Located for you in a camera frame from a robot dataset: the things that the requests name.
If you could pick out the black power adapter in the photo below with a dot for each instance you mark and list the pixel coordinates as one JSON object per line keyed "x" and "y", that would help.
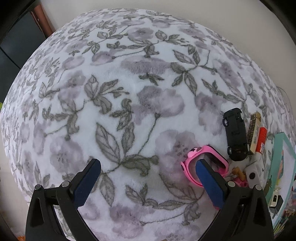
{"x": 276, "y": 209}

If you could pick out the coral blue green toy knife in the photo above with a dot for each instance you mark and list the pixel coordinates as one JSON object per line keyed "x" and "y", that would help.
{"x": 280, "y": 171}

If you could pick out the teal rimmed white tray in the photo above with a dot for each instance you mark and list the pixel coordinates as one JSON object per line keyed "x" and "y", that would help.
{"x": 281, "y": 142}

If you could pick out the gold rectangular lighter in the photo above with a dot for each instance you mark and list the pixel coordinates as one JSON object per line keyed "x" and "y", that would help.
{"x": 253, "y": 132}

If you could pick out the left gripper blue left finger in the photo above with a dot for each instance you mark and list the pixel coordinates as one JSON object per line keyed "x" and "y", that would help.
{"x": 84, "y": 181}

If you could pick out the pink puppy toy figure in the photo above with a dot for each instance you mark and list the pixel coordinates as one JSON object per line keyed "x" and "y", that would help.
{"x": 240, "y": 178}

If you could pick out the pink kids watch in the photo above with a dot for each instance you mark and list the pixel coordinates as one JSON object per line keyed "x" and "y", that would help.
{"x": 199, "y": 159}

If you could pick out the red capped glue bottle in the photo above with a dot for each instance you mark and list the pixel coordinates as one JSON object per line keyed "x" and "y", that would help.
{"x": 260, "y": 144}

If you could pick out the floral grey white blanket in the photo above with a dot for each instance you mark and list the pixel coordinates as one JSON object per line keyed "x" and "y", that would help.
{"x": 137, "y": 90}

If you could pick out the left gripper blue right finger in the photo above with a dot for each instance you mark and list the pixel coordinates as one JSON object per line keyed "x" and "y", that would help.
{"x": 213, "y": 183}

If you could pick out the black toy car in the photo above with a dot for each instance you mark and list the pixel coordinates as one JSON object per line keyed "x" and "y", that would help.
{"x": 233, "y": 122}

